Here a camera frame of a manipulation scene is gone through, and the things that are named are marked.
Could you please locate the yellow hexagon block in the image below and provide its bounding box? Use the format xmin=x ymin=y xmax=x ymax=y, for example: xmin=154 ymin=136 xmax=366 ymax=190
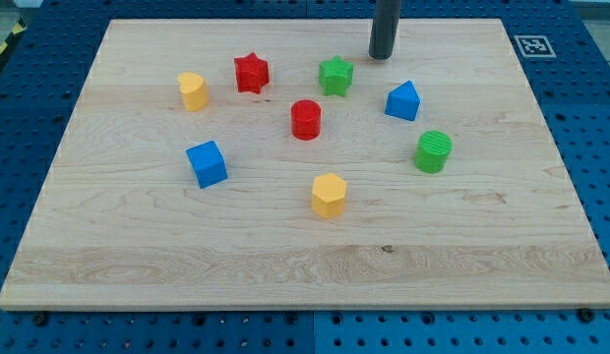
xmin=311 ymin=173 xmax=346 ymax=218

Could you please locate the red cylinder block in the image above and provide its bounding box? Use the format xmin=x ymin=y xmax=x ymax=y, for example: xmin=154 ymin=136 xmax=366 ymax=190
xmin=290 ymin=99 xmax=322 ymax=141

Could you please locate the light wooden board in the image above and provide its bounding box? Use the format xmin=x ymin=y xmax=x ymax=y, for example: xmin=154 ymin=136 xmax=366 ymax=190
xmin=0 ymin=19 xmax=610 ymax=312

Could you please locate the blue cube block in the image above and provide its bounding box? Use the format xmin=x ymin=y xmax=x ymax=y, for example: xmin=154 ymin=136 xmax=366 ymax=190
xmin=186 ymin=141 xmax=228 ymax=189

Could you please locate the green star block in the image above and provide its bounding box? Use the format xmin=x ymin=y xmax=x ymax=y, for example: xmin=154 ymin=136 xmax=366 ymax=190
xmin=319 ymin=55 xmax=354 ymax=96

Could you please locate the red star block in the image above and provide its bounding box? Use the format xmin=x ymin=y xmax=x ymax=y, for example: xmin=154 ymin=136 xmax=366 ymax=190
xmin=233 ymin=52 xmax=270 ymax=94

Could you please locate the green cylinder block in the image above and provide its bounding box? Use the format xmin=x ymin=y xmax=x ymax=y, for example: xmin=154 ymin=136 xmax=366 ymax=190
xmin=413 ymin=131 xmax=453 ymax=173

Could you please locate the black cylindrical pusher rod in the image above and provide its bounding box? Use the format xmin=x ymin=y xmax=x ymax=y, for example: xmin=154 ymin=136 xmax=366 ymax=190
xmin=369 ymin=0 xmax=402 ymax=60

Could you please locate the white fiducial marker tag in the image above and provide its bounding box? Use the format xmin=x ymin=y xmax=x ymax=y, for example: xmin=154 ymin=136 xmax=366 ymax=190
xmin=514 ymin=34 xmax=556 ymax=58

